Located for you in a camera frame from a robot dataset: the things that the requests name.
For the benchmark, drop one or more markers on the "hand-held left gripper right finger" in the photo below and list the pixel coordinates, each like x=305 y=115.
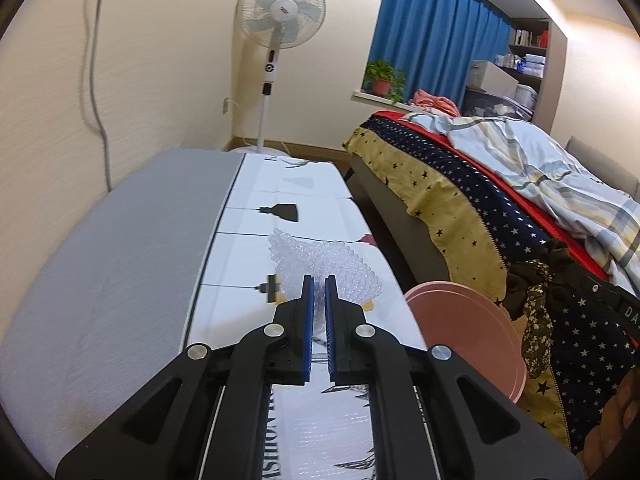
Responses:
x=330 y=330

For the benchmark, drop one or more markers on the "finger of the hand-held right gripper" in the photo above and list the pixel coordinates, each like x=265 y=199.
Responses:
x=595 y=288

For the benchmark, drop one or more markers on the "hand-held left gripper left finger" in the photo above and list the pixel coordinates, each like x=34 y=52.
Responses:
x=308 y=330

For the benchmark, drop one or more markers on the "dark floral cloth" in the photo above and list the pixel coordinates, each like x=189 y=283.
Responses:
x=537 y=310

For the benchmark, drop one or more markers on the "clear bubble wrap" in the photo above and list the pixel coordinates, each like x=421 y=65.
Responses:
x=345 y=270

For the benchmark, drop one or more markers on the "pink plastic bin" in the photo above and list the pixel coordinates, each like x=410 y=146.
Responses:
x=465 y=330

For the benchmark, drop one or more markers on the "grey headboard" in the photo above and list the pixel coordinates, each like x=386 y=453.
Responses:
x=600 y=160

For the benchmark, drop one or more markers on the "grey bed base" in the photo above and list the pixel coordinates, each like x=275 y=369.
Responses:
x=380 y=195

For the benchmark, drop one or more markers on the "striped plaid duvet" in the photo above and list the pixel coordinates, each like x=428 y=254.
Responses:
x=525 y=160

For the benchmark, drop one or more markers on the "bed with striped quilt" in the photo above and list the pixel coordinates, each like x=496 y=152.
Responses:
x=450 y=195

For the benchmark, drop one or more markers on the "grey padded mat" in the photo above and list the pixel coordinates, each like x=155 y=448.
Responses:
x=125 y=260

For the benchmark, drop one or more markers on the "clear lidded storage container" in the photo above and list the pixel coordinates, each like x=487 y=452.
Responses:
x=526 y=95

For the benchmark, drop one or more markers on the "dark storage box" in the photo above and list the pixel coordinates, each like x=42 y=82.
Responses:
x=482 y=105

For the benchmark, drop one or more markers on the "stack of blue white packets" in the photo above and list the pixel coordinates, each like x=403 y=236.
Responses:
x=530 y=62

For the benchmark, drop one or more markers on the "white cardboard box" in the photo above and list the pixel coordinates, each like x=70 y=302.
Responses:
x=492 y=76

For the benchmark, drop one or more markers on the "white windowsill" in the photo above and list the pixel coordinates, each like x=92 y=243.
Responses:
x=365 y=96

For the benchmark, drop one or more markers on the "wooden bookshelf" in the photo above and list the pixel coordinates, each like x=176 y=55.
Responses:
x=530 y=50

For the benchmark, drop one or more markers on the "pink crumpled cloth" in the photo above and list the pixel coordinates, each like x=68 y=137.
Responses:
x=435 y=100

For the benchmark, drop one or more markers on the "potted green plant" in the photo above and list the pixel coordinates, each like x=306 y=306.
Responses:
x=382 y=86

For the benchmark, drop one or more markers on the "row of books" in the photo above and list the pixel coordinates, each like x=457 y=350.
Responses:
x=525 y=37

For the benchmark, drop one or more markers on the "blue curtain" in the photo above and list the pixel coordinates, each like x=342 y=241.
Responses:
x=430 y=35

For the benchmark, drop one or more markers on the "white standing fan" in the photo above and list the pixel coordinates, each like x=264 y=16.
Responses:
x=282 y=7

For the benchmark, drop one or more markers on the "white wall outlet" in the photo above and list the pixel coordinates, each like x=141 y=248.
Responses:
x=226 y=106

